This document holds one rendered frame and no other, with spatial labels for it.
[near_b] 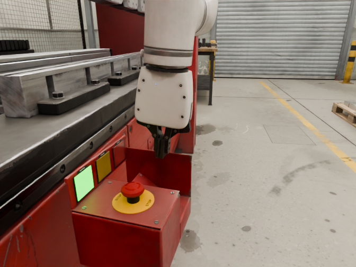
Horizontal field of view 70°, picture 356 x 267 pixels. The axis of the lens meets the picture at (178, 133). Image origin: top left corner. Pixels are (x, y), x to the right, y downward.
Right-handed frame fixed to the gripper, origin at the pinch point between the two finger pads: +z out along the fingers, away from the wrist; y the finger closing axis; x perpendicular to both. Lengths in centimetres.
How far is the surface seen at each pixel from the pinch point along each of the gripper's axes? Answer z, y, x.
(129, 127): 11.7, -23.3, 33.1
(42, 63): -6, -64, 39
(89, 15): -42, -433, 617
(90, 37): 13, -430, 617
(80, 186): 4.2, -9.8, -12.5
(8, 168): -0.6, -17.4, -18.5
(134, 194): 3.9, -0.5, -11.4
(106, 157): 2.8, -9.9, -4.1
